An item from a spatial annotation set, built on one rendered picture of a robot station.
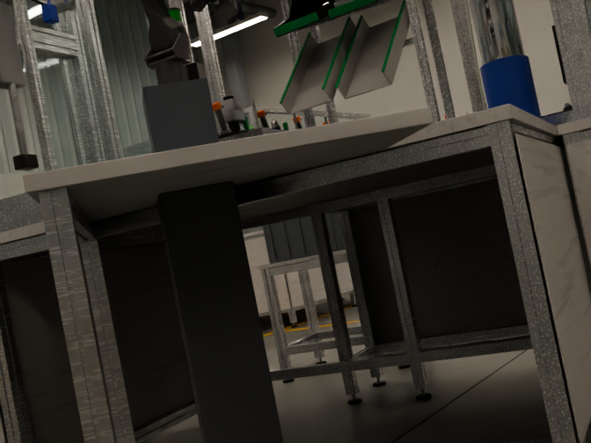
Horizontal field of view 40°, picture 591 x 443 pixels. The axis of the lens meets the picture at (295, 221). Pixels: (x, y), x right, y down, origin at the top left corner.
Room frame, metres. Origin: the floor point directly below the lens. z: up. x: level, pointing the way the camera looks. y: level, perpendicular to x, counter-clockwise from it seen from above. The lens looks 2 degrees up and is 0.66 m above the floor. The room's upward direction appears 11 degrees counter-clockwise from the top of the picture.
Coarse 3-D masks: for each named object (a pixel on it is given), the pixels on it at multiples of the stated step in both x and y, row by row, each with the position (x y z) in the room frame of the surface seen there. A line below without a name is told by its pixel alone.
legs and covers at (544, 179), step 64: (512, 128) 1.62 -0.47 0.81; (256, 192) 1.85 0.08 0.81; (384, 192) 3.12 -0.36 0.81; (512, 192) 1.61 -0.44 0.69; (0, 256) 2.18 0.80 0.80; (128, 256) 2.84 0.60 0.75; (576, 256) 2.13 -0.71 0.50; (0, 320) 2.20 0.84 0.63; (128, 320) 2.78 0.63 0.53; (576, 320) 1.88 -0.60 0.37; (0, 384) 2.21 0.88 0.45; (64, 384) 2.45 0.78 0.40; (128, 384) 2.72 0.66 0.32; (576, 384) 1.69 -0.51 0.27
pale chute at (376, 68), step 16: (400, 16) 1.93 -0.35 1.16; (368, 32) 2.05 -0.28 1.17; (384, 32) 2.00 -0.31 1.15; (400, 32) 1.92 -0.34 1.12; (352, 48) 1.97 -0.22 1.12; (368, 48) 1.99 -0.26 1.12; (384, 48) 1.95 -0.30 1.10; (400, 48) 1.90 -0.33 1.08; (352, 64) 1.96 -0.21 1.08; (368, 64) 1.94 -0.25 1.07; (384, 64) 1.82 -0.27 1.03; (352, 80) 1.94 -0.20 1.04; (368, 80) 1.89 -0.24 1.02; (384, 80) 1.86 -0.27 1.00; (352, 96) 1.89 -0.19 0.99
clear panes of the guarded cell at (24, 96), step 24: (0, 0) 3.31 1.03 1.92; (24, 72) 3.37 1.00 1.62; (0, 96) 3.22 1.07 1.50; (24, 96) 3.34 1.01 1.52; (0, 120) 3.20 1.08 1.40; (24, 120) 3.32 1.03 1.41; (0, 144) 3.18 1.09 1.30; (0, 168) 3.16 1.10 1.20; (0, 192) 3.13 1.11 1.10; (24, 192) 3.25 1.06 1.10
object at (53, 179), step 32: (320, 128) 1.37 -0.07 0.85; (352, 128) 1.38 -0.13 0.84; (384, 128) 1.39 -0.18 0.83; (416, 128) 1.45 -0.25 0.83; (128, 160) 1.30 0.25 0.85; (160, 160) 1.31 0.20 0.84; (192, 160) 1.32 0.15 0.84; (224, 160) 1.36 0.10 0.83; (256, 160) 1.44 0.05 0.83; (288, 160) 1.55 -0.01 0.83; (320, 160) 1.66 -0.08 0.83; (32, 192) 1.29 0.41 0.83; (96, 192) 1.46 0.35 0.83; (128, 192) 1.56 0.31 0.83; (160, 192) 1.67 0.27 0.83
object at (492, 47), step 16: (480, 0) 2.56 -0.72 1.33; (496, 0) 2.54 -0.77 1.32; (512, 0) 2.57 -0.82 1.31; (480, 16) 2.57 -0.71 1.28; (496, 16) 2.54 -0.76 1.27; (512, 16) 2.55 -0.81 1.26; (480, 32) 2.58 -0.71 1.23; (496, 32) 2.54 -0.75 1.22; (512, 32) 2.55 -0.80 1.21; (480, 48) 2.60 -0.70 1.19; (496, 48) 2.55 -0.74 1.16; (512, 48) 2.54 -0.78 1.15
